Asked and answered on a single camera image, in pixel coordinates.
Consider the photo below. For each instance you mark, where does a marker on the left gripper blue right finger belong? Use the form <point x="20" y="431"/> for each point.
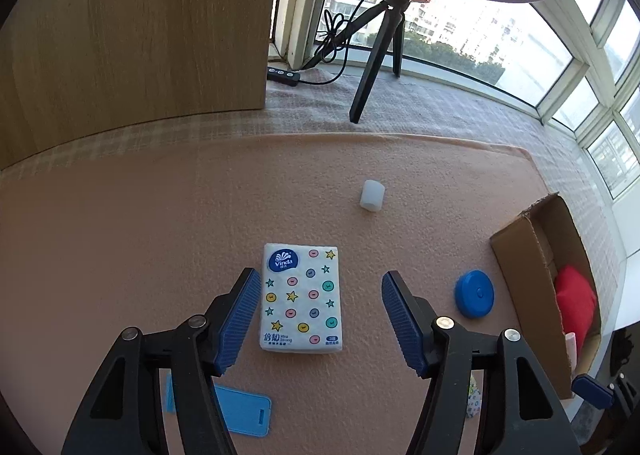
<point x="521" y="412"/>

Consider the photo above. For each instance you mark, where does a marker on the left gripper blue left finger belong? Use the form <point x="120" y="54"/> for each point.
<point x="122" y="412"/>

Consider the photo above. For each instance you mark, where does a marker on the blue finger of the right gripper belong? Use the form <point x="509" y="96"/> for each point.
<point x="591" y="391"/>

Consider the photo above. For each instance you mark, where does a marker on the blue round tape measure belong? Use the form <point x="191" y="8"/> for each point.
<point x="474" y="294"/>

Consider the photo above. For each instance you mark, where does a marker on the patterned lighter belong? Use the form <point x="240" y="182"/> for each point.
<point x="474" y="401"/>

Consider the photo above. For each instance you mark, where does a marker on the blue plastic phone stand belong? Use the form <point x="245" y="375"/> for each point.
<point x="244" y="413"/>

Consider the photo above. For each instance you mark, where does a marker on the red cloth pouch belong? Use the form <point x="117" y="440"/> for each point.
<point x="576" y="301"/>

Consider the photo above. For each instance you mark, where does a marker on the patterned tissue pack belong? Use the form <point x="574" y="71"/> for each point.
<point x="300" y="310"/>

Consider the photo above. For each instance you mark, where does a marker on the cardboard box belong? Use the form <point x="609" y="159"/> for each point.
<point x="530" y="251"/>

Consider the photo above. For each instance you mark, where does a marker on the white small cap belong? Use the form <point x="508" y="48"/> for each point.
<point x="372" y="195"/>

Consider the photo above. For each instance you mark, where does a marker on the checkered bed sheet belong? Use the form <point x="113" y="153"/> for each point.
<point x="407" y="105"/>

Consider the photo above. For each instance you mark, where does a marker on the light wooden board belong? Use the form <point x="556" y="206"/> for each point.
<point x="72" y="68"/>

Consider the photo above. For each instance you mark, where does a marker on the black tripod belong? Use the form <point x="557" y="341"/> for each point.
<point x="391" y="33"/>

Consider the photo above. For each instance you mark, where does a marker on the black inline cable controller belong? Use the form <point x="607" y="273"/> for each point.
<point x="287" y="77"/>

